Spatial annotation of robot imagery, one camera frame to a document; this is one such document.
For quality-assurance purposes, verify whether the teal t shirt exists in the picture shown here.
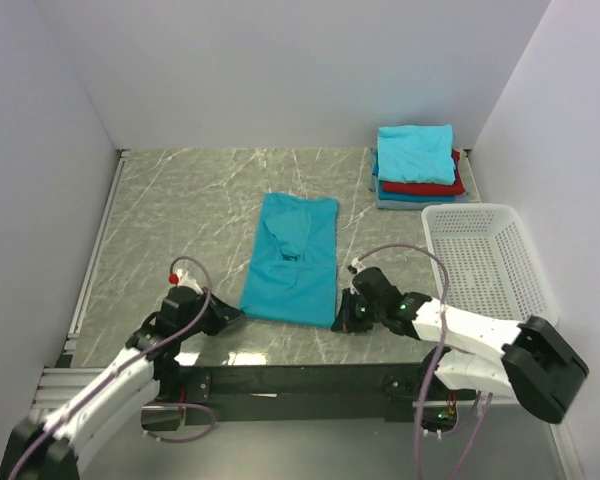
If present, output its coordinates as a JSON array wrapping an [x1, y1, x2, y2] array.
[[239, 193, 339, 328], [370, 148, 464, 203]]

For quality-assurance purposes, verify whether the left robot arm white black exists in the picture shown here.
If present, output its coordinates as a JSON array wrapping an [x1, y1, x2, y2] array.
[[0, 286, 244, 479]]

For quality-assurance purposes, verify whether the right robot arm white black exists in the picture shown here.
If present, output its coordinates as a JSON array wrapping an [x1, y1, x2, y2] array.
[[332, 267, 589, 424]]

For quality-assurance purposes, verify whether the black base crossbar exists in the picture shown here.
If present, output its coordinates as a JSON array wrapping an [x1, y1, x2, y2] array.
[[141, 363, 425, 432]]

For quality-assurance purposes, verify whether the folded grey blue t shirt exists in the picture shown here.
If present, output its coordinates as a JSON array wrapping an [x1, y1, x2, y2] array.
[[367, 147, 469, 211]]

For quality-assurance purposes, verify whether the folded teal t shirt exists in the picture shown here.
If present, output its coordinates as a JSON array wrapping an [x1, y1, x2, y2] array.
[[370, 148, 464, 203]]

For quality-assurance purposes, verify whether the folded red t shirt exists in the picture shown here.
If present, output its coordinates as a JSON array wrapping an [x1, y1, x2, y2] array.
[[381, 149, 466, 197]]

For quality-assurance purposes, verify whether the white plastic laundry basket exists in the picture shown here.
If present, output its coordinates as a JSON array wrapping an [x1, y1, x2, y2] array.
[[421, 203, 560, 325]]

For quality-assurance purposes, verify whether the folded light blue t shirt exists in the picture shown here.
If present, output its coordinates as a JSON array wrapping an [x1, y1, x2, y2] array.
[[377, 124, 456, 185]]

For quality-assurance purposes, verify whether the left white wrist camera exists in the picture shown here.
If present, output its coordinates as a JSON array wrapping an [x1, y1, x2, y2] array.
[[168, 269, 204, 294]]

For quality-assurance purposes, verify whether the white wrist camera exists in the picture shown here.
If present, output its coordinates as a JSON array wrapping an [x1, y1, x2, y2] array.
[[168, 269, 204, 294], [347, 258, 365, 275]]

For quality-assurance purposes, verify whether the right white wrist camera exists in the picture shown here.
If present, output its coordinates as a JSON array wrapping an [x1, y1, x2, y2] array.
[[347, 258, 365, 275]]

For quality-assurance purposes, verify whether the aluminium frame rail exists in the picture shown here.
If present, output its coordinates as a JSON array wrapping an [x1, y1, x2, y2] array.
[[30, 149, 130, 420]]

